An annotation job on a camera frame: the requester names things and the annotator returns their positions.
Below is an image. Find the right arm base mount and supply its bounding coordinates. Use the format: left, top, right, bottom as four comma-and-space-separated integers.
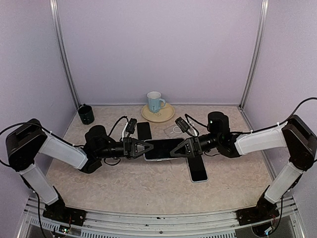
236, 197, 280, 226

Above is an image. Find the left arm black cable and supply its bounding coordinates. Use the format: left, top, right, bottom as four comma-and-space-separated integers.
0, 115, 129, 167

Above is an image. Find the light blue ceramic mug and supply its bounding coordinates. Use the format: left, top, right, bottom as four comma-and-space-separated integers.
147, 91, 166, 113

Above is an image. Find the lilac phone case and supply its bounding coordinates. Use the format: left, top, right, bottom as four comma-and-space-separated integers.
186, 157, 209, 184

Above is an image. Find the aluminium corner post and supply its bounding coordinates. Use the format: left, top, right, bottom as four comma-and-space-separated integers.
239, 0, 269, 111
50, 0, 81, 109

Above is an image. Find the clear case with white ring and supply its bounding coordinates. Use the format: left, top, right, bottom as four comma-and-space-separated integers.
163, 124, 186, 138

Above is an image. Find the dark phone with teal edge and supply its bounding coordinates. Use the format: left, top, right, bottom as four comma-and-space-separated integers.
137, 122, 152, 141

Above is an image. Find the right aluminium corner post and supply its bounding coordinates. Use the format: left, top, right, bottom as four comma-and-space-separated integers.
239, 0, 269, 111

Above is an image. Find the left aluminium corner post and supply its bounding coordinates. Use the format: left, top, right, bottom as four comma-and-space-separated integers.
50, 0, 81, 109

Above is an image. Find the dark green mug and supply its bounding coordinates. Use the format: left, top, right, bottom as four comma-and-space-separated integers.
78, 104, 95, 125

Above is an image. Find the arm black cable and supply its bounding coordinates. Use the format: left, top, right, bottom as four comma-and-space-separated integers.
184, 97, 317, 134
0, 115, 129, 167

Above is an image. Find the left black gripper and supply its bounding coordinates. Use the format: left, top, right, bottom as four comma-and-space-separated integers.
96, 137, 154, 160

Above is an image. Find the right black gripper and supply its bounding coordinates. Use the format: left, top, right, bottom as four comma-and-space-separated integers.
168, 132, 221, 157

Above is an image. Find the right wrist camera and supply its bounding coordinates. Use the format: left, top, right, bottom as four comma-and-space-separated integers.
175, 117, 199, 137

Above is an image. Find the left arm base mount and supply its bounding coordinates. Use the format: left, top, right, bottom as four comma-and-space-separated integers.
43, 206, 87, 227

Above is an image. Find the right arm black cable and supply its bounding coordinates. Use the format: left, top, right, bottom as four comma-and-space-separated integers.
184, 97, 317, 134

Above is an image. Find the aluminium front rail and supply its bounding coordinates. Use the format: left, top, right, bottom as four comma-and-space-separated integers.
17, 197, 304, 238

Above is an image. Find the cream round plate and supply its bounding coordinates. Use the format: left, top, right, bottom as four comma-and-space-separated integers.
141, 103, 175, 123

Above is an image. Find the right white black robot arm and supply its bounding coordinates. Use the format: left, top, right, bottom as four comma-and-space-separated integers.
170, 112, 317, 220

